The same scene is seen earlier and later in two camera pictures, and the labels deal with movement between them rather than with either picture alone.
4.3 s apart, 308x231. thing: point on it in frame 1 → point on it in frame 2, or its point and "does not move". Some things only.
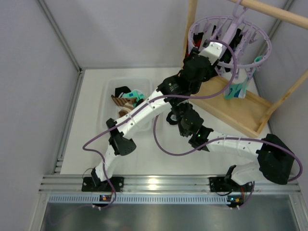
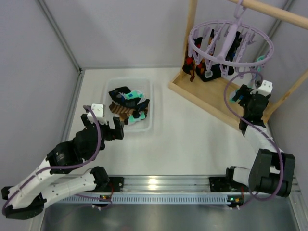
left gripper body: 195,51 → 106,131
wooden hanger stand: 246,114 does not move
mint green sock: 239,90 → 259,58
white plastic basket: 110,109 does not move
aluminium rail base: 164,190 does not move
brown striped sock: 128,102 → 116,108
